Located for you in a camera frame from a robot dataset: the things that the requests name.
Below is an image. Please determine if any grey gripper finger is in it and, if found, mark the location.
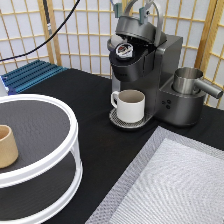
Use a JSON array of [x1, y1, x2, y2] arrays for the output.
[[139, 7, 149, 24], [113, 3, 122, 18]]

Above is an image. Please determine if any white coffee pod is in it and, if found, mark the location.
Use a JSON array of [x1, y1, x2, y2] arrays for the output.
[[116, 43, 133, 59]]

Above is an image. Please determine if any grey pod coffee machine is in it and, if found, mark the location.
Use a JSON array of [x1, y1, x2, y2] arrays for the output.
[[107, 0, 205, 130]]

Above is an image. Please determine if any wooden shoji folding screen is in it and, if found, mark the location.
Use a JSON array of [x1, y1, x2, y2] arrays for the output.
[[0, 0, 224, 110]]

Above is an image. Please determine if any steel milk frother jug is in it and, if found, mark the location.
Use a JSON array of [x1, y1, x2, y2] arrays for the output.
[[173, 67, 223, 99]]

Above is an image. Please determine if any white ceramic mug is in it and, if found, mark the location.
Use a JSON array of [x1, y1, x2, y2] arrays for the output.
[[111, 90, 145, 123]]

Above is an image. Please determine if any blue ribbed metal block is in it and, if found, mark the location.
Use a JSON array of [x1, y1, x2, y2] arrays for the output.
[[2, 60, 66, 94]]

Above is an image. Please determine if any grey woven placemat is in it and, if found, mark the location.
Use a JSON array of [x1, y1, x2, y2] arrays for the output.
[[85, 127, 224, 224]]

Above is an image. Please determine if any white two-tier round shelf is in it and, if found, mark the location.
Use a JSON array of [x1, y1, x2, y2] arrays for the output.
[[0, 94, 83, 224]]

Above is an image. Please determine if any tan wooden cup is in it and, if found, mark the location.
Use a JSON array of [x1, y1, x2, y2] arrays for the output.
[[0, 125, 18, 168]]

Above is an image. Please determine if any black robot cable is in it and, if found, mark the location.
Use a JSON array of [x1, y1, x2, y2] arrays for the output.
[[0, 0, 81, 63]]

